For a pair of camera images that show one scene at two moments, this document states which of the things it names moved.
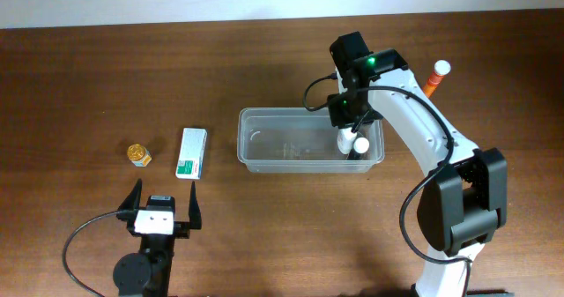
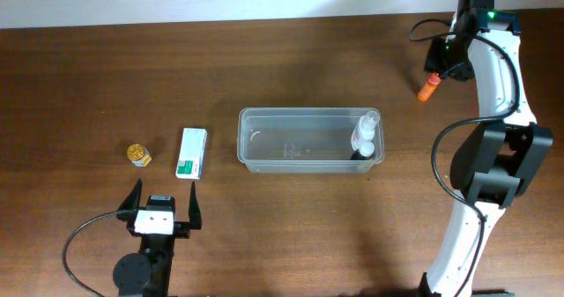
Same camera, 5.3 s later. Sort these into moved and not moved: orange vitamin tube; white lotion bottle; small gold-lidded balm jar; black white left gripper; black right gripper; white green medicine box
Moved: black right gripper; white lotion bottle
Not moved: small gold-lidded balm jar; orange vitamin tube; black white left gripper; white green medicine box
